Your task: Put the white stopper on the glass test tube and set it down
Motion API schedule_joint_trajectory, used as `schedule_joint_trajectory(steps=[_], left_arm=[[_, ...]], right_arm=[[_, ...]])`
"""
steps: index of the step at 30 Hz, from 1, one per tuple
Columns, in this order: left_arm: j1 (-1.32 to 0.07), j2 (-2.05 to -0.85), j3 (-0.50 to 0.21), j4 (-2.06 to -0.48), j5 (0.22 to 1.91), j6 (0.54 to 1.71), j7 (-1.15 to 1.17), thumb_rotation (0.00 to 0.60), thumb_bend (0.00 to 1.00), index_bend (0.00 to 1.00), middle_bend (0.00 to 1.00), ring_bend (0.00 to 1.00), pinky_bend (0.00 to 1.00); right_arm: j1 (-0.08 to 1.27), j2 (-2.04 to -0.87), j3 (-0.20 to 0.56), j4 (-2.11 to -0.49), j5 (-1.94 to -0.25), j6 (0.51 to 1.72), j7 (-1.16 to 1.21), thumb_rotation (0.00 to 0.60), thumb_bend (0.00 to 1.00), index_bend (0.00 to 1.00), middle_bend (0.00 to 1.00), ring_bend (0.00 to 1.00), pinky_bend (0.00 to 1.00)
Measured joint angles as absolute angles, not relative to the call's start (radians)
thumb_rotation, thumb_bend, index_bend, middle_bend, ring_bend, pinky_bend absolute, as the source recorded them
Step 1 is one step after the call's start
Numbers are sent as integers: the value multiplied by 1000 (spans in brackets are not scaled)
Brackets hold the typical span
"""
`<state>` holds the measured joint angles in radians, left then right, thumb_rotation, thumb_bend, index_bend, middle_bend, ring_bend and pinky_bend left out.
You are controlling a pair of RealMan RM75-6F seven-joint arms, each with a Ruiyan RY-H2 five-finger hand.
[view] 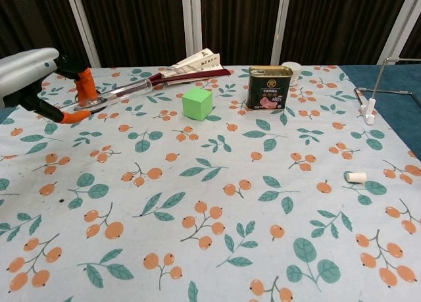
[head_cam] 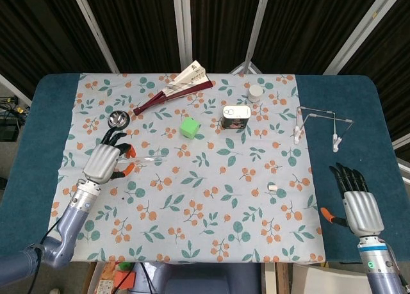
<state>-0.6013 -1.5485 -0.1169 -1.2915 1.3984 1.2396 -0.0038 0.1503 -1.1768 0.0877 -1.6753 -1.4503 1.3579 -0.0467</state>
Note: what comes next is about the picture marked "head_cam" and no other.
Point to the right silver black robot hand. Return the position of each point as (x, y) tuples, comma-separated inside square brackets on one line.
[(363, 212)]

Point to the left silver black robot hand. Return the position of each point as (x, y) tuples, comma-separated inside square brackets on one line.
[(101, 162)]

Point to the clear glass tube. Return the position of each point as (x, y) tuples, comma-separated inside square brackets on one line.
[(150, 159)]

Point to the small white object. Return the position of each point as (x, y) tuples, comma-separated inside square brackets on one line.
[(273, 187)]

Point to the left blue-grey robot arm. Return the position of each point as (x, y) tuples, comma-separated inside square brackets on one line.
[(72, 223)]

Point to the round steel bowl, black rim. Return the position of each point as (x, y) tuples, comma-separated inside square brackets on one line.
[(118, 118)]

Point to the beige cardboard box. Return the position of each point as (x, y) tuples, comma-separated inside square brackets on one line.
[(330, 279)]

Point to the folding paper fan, maroon ribs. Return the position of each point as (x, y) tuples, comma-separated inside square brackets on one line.
[(166, 97)]

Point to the green cube block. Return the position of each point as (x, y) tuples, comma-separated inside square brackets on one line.
[(189, 127)]

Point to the black equipment box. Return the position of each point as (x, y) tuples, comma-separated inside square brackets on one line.
[(9, 130)]

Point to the brown wooden plank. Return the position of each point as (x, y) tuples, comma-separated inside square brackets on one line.
[(283, 279)]

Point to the floral printed tablecloth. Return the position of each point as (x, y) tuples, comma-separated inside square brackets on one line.
[(205, 178)]

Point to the small green object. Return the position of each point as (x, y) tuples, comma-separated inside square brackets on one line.
[(124, 266)]

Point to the dark blue table cover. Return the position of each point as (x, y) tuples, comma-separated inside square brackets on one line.
[(352, 98)]

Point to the white board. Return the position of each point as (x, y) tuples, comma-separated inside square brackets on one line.
[(268, 279)]

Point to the orange flat object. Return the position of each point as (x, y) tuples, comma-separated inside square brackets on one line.
[(123, 278)]

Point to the open cardboard box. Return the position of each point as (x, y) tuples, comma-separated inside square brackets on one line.
[(102, 282)]

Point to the black luncheon meat can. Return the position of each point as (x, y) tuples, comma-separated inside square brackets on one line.
[(235, 118)]

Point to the black pleated curtain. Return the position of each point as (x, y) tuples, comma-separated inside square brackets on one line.
[(141, 25)]

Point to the blue-grey robot torso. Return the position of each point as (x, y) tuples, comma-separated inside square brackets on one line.
[(208, 281)]

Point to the small white round jar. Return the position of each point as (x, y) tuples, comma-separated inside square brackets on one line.
[(255, 93)]

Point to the grey tripod stand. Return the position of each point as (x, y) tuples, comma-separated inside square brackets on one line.
[(246, 65)]

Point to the white partition frame post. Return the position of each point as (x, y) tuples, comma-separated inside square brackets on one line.
[(94, 26), (362, 28), (182, 25), (403, 169), (257, 21), (14, 86)]

